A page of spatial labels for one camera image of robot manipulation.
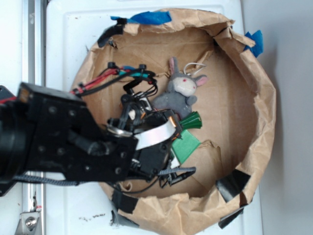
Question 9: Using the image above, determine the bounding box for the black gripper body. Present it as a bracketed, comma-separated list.
[107, 94, 183, 188]

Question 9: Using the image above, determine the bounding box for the orange plastic carrot green top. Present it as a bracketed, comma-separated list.
[179, 112, 202, 130]

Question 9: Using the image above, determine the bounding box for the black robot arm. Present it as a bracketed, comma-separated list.
[0, 83, 196, 196]

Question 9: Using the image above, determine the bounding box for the green plastic block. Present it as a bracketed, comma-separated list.
[171, 130, 201, 168]

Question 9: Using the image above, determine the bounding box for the grey plush bunny toy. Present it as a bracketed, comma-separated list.
[152, 57, 208, 119]

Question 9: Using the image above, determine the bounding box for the brown paper bag bin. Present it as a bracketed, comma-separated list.
[74, 8, 276, 235]

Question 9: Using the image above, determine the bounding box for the white plastic lid tray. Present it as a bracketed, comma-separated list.
[43, 0, 264, 235]

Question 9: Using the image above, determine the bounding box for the red and black cable bundle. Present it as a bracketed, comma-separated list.
[70, 62, 158, 98]

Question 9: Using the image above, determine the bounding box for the aluminium rail with bracket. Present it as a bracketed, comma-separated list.
[13, 0, 47, 235]

